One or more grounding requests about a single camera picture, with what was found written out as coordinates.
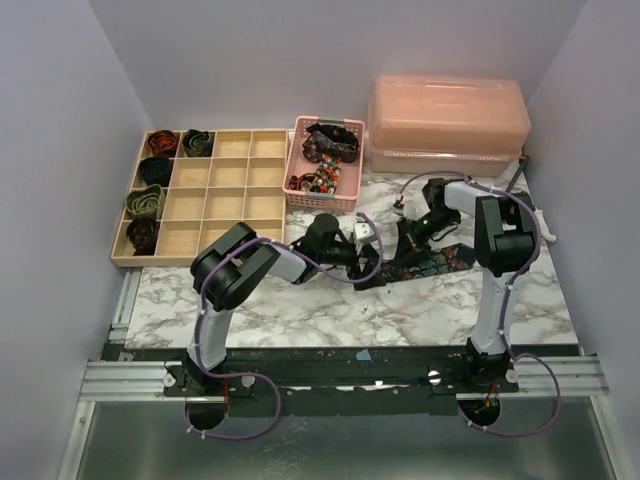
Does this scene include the colourful patterned tie in basket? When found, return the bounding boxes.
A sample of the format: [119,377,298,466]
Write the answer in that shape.
[285,160,342,194]

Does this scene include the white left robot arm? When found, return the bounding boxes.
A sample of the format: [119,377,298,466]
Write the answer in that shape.
[187,212,383,395]

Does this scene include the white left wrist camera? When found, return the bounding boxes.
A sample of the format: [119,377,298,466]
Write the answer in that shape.
[353,221,377,248]

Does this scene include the olive green rolled tie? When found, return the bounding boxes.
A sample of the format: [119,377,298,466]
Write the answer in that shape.
[124,184,166,220]

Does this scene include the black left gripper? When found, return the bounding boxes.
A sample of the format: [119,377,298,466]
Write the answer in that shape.
[317,239,386,289]

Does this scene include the red black rolled tie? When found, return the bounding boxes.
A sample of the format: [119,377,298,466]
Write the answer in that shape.
[146,130,180,158]

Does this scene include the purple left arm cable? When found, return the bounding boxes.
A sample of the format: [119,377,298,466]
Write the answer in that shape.
[185,212,385,441]

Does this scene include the dark floral tie in basket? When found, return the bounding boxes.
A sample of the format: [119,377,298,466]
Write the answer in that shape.
[302,123,360,163]

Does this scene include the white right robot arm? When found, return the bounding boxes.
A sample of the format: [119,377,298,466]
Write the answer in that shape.
[394,178,542,392]

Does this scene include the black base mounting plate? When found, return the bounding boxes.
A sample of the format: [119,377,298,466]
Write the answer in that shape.
[100,345,518,417]

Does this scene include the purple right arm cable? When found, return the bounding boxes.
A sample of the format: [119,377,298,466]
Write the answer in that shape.
[397,170,564,436]

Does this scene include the navy rolled tie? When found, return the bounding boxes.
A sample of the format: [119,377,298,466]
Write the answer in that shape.
[137,157,174,188]

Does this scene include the green dark rolled tie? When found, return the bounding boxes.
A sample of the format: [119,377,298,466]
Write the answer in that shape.
[182,129,215,158]

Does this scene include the pink translucent storage box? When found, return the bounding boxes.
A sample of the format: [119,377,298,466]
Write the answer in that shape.
[368,75,531,177]

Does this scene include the aluminium rail frame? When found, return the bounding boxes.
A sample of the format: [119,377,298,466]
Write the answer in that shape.
[58,268,635,479]

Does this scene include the pink plastic basket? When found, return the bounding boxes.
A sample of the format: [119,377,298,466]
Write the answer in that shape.
[283,116,365,213]

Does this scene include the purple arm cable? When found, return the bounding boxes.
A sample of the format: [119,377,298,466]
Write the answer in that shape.
[397,170,564,436]
[185,212,385,441]

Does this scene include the navy floral tie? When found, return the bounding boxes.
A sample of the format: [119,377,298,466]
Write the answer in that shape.
[377,243,476,286]

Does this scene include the wooden compartment tray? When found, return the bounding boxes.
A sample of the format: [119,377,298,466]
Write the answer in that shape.
[111,129,289,267]

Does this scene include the dark red rolled tie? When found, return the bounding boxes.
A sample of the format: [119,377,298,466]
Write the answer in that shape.
[126,218,160,256]

